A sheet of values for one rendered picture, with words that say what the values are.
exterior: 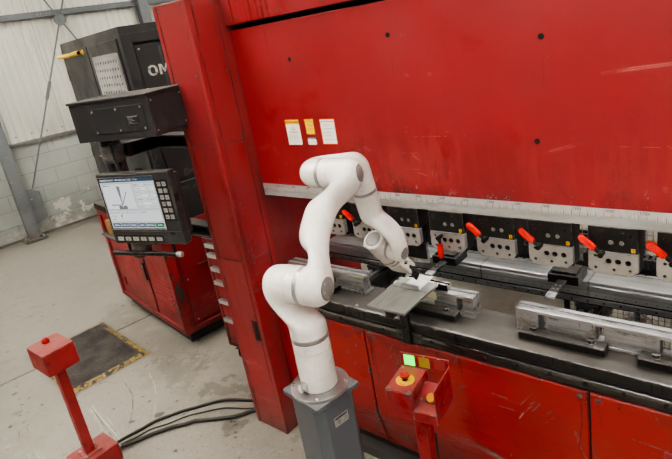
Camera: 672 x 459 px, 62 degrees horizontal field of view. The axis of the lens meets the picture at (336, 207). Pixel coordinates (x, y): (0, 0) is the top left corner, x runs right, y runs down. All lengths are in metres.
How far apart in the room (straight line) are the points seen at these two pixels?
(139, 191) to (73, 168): 6.07
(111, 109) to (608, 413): 2.34
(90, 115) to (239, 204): 0.80
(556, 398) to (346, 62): 1.48
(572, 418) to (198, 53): 2.08
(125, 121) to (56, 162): 6.06
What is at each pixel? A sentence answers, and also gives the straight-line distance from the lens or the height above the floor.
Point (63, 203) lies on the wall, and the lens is 8.83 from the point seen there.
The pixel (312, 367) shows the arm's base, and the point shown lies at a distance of 1.79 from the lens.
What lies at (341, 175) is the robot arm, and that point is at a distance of 1.75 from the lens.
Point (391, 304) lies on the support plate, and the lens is 2.27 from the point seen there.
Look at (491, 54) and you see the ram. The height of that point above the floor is 1.91.
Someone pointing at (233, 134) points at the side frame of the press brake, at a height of 1.68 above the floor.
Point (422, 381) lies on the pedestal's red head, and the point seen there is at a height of 0.76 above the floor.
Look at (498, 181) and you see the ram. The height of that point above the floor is 1.47.
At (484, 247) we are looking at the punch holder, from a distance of 2.17.
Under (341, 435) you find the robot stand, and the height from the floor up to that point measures 0.85.
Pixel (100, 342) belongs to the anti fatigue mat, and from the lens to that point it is 4.95.
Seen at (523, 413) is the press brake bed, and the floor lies 0.59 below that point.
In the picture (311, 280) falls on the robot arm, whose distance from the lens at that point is 1.63.
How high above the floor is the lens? 2.09
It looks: 18 degrees down
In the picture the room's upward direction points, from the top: 10 degrees counter-clockwise
